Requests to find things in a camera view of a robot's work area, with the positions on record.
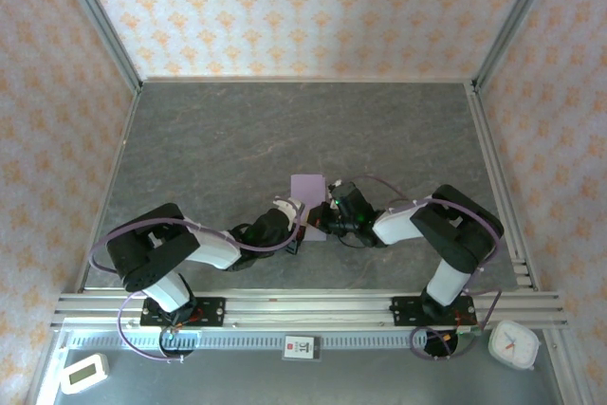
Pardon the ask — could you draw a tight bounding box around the wide aluminium mounting rail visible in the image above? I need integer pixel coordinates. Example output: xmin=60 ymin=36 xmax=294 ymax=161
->
xmin=50 ymin=286 xmax=570 ymax=330

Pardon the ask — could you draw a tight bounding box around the white analog clock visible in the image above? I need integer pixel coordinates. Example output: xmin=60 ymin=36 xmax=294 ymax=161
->
xmin=487 ymin=319 xmax=542 ymax=372

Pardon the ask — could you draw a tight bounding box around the aluminium frame post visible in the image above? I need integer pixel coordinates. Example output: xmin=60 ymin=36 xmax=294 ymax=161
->
xmin=26 ymin=328 xmax=72 ymax=405
xmin=472 ymin=0 xmax=563 ymax=91
xmin=51 ymin=0 xmax=143 ymax=93
xmin=543 ymin=328 xmax=597 ymax=405

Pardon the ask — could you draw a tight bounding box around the aluminium table side rail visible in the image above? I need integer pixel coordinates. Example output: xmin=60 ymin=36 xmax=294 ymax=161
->
xmin=75 ymin=86 xmax=142 ymax=292
xmin=466 ymin=81 xmax=542 ymax=292

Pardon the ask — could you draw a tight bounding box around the aluminium table end rail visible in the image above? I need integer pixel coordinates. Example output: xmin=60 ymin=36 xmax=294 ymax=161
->
xmin=139 ymin=75 xmax=475 ymax=85

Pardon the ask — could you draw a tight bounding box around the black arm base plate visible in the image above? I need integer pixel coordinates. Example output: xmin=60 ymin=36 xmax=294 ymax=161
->
xmin=389 ymin=295 xmax=477 ymax=328
xmin=139 ymin=297 xmax=227 ymax=328

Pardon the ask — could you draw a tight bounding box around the lavender cloth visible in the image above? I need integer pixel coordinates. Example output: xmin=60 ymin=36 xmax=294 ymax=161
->
xmin=289 ymin=174 xmax=328 ymax=242

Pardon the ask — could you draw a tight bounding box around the white digital timer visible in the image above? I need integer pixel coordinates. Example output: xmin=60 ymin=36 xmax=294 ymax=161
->
xmin=60 ymin=352 xmax=110 ymax=396

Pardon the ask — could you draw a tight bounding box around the grey metal sheet panel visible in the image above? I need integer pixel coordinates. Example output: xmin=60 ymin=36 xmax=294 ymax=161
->
xmin=51 ymin=347 xmax=568 ymax=405

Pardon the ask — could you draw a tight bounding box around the grey slotted cable duct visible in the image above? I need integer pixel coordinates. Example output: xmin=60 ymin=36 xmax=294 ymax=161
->
xmin=64 ymin=330 xmax=431 ymax=353

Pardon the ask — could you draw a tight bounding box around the red and white label card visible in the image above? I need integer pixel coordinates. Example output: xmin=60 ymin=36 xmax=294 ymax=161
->
xmin=283 ymin=334 xmax=322 ymax=362

